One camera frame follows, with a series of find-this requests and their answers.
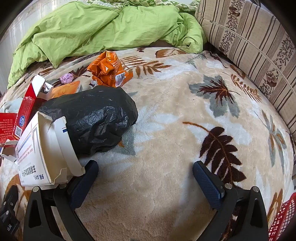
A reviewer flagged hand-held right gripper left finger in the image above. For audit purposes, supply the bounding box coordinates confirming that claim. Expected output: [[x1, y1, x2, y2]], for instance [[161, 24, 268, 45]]
[[23, 160, 99, 241]]

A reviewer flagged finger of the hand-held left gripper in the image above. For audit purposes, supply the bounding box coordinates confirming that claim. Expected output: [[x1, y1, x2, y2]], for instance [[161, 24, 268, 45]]
[[2, 185, 19, 210]]

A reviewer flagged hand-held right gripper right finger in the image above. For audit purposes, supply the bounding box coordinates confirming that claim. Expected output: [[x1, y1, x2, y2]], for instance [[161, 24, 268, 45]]
[[193, 161, 270, 241]]

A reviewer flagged white and blue medicine box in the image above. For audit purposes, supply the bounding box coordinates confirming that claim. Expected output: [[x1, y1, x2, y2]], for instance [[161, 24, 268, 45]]
[[14, 111, 86, 187]]

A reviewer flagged black plastic bag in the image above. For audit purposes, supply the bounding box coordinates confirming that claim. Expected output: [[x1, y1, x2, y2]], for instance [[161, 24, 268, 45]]
[[38, 85, 138, 155]]

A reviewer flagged red plastic basket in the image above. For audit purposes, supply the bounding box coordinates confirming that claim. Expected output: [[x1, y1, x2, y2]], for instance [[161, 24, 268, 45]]
[[268, 192, 296, 241]]

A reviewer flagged red box with blue emblem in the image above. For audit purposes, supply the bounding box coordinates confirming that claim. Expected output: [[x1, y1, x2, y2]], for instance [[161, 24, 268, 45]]
[[14, 75, 54, 141]]

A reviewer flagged orange medicine box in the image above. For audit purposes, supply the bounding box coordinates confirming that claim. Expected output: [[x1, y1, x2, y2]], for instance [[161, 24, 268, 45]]
[[47, 80, 84, 100]]

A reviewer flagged pink paper ball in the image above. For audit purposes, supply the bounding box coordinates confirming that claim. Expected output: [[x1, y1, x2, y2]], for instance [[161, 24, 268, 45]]
[[60, 73, 74, 84]]

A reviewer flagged torn red box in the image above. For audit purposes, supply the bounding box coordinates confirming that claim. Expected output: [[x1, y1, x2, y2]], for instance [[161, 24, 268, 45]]
[[0, 113, 19, 163]]

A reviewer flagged leaf-print fleece blanket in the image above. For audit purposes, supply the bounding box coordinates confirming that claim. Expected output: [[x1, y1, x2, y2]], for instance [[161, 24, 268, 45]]
[[0, 46, 296, 241]]

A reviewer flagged orange snack wrapper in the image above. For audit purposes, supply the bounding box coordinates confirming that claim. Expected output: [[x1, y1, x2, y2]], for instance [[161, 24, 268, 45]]
[[87, 50, 134, 88]]

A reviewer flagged striped floral cushion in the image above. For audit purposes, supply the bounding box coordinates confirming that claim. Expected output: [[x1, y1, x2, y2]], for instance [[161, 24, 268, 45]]
[[195, 0, 296, 142]]

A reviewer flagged green quilt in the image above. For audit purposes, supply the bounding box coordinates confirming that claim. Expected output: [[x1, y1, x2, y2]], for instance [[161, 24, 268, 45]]
[[7, 0, 207, 90]]

